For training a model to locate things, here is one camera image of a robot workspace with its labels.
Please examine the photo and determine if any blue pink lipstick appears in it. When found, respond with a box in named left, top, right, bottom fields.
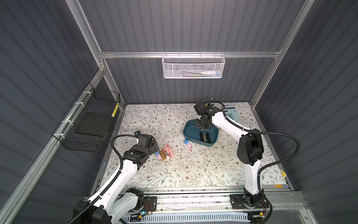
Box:
left=184, top=140, right=192, bottom=148
left=155, top=151, right=162, bottom=161

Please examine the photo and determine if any white wire mesh basket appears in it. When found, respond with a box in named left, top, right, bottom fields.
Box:
left=161, top=54, right=226, bottom=79

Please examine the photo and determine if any teal plastic storage box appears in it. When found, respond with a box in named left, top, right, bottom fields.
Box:
left=183, top=119, right=219, bottom=147

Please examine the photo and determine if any orange clear cap lipstick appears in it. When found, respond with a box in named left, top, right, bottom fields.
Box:
left=161, top=148, right=170, bottom=158

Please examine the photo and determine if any blue pink lipstick left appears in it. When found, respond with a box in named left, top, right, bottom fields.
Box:
left=155, top=151, right=162, bottom=161

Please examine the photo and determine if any black wire wall basket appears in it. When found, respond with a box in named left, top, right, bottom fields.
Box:
left=53, top=86, right=121, bottom=153

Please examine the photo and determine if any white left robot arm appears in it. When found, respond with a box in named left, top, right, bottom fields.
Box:
left=69, top=134, right=159, bottom=224

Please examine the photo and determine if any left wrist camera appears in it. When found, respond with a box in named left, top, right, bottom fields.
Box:
left=134, top=131, right=154, bottom=147

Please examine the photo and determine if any light blue calculator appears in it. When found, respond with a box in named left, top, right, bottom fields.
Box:
left=224, top=105, right=240, bottom=122

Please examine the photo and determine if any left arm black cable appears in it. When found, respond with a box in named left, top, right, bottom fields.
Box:
left=67, top=134, right=139, bottom=224

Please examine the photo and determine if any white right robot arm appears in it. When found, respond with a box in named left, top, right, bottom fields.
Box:
left=194, top=100, right=264, bottom=208

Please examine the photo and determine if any black mascara tube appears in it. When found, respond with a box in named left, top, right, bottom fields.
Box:
left=205, top=133, right=211, bottom=144

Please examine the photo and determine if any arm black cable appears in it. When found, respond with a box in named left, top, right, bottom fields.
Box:
left=205, top=100, right=301, bottom=191
left=67, top=134, right=139, bottom=224

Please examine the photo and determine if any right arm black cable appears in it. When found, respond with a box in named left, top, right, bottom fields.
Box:
left=205, top=100, right=301, bottom=191

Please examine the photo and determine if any pink lip gloss tube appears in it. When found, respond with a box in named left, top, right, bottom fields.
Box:
left=165, top=144, right=174, bottom=158

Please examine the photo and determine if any blue pink lipstick right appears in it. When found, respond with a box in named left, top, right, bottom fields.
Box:
left=184, top=140, right=192, bottom=148

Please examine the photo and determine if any gold glitter lipstick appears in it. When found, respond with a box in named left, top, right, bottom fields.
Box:
left=159, top=151, right=167, bottom=161

